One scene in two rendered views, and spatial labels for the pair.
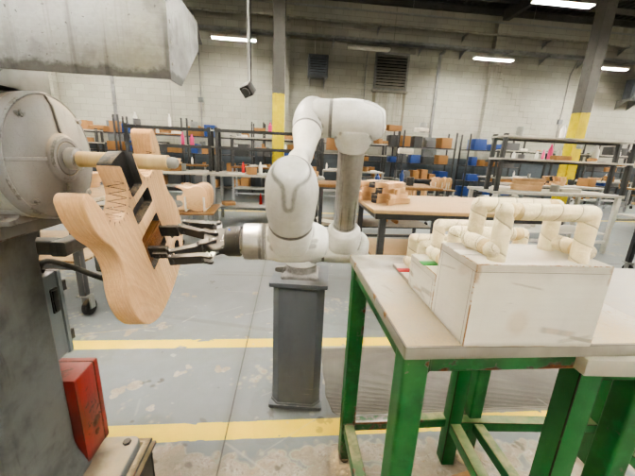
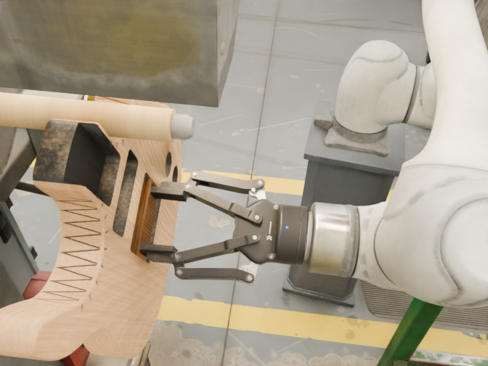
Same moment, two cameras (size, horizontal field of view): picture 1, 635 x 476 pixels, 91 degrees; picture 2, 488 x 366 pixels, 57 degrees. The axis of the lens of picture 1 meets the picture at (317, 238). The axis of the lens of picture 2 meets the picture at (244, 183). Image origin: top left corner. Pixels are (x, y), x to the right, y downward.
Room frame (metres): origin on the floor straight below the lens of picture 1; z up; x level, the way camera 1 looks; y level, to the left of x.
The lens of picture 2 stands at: (0.37, 0.20, 1.51)
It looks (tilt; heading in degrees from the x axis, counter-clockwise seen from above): 44 degrees down; 11
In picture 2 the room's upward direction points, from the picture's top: 2 degrees clockwise
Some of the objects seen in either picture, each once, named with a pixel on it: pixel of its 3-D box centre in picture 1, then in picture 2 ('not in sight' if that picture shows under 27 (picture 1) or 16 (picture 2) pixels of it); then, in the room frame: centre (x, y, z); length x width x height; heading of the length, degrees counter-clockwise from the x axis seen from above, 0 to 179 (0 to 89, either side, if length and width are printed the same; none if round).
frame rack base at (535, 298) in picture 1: (511, 291); not in sight; (0.62, -0.42, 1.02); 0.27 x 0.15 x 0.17; 96
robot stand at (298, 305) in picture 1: (299, 334); (337, 212); (1.47, 0.07, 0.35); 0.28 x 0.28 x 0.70; 88
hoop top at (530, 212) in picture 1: (548, 212); not in sight; (0.57, -0.42, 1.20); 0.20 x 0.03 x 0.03; 95
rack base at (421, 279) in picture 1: (470, 280); not in sight; (0.77, -0.41, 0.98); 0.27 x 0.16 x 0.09; 96
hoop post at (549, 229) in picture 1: (550, 228); not in sight; (0.66, -0.50, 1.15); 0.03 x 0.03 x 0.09
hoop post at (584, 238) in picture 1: (584, 238); not in sight; (0.58, -0.51, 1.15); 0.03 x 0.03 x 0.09
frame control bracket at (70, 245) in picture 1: (81, 239); (19, 151); (0.84, 0.67, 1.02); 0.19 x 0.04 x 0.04; 6
